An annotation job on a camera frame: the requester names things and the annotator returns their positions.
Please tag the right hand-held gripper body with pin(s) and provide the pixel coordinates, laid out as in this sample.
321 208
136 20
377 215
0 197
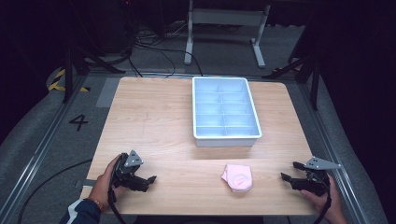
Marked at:
316 177

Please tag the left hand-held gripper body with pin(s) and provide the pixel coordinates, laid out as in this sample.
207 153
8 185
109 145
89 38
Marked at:
129 165

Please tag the person's left hand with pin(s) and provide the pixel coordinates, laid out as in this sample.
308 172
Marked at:
104 183

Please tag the person's right hand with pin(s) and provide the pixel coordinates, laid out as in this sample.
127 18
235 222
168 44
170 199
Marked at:
330 205

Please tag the rolled pink sock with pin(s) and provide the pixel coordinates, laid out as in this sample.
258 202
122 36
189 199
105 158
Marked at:
238 179

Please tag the grey floor tape patch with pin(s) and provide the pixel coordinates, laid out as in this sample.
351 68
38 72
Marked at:
107 92

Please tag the white divided storage box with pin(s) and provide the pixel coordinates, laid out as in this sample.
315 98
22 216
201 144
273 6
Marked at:
225 109

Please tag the black tripod stand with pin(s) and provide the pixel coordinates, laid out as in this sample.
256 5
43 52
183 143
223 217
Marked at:
70 68
313 71

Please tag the yellow black hazard tape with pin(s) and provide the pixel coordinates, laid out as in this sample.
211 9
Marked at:
57 81

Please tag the aluminium floor rail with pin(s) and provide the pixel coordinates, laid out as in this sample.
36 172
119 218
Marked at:
37 155
336 155

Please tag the white metal table frame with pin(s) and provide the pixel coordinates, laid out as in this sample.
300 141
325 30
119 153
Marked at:
229 17

